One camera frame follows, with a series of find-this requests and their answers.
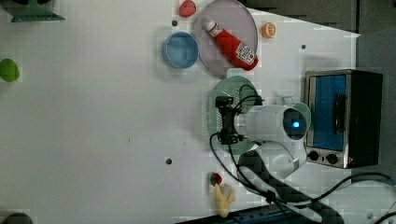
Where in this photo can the green stand base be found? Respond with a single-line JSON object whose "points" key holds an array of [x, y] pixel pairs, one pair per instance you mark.
{"points": [[31, 10]]}

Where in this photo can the red strawberry toy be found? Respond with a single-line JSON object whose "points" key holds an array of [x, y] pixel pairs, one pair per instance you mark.
{"points": [[187, 9]]}

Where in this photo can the yellow banana peel toy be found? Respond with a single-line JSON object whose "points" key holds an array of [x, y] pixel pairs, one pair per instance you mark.
{"points": [[225, 196]]}

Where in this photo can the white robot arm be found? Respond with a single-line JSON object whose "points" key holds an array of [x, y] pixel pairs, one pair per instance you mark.
{"points": [[261, 140]]}

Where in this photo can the grey round plate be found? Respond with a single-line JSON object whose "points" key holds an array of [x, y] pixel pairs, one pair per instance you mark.
{"points": [[237, 20]]}

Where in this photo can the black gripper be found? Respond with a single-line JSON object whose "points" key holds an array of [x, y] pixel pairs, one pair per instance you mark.
{"points": [[228, 135]]}

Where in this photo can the black toaster oven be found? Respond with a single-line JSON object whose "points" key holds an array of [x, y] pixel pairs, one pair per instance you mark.
{"points": [[345, 110]]}

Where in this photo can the red apple toy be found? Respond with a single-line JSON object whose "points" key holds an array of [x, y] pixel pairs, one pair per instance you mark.
{"points": [[215, 179]]}

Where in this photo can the green ball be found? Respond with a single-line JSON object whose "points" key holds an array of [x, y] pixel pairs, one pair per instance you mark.
{"points": [[9, 71]]}

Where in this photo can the blue plastic bowl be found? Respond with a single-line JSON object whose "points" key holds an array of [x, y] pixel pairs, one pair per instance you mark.
{"points": [[180, 50]]}

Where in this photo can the green plastic mug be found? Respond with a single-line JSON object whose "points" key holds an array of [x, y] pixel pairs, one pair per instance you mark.
{"points": [[296, 104]]}

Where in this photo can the red ketchup bottle toy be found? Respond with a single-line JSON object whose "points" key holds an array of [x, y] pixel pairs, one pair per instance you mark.
{"points": [[235, 50]]}

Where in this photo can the orange slice toy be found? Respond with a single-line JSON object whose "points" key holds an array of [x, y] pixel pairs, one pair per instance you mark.
{"points": [[268, 30]]}

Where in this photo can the green plastic strainer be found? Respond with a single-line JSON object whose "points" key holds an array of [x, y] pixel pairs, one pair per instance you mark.
{"points": [[236, 85]]}

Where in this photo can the dark round object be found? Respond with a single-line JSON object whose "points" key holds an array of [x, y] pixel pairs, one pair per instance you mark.
{"points": [[17, 218]]}

